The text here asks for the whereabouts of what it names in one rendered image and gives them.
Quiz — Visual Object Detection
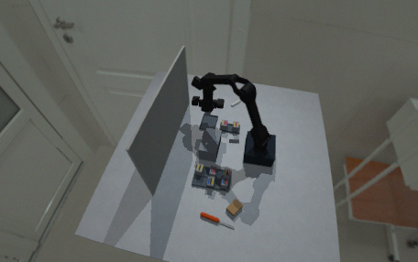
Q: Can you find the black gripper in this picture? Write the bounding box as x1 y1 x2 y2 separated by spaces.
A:
192 94 225 109

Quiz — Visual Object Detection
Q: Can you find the red-handled screwdriver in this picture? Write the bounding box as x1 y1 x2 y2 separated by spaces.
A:
200 213 235 228

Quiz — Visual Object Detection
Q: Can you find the small tan cardboard box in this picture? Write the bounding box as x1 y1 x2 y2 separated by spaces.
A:
226 199 243 216

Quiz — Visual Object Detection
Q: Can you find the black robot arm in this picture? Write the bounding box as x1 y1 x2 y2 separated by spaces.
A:
192 72 271 153

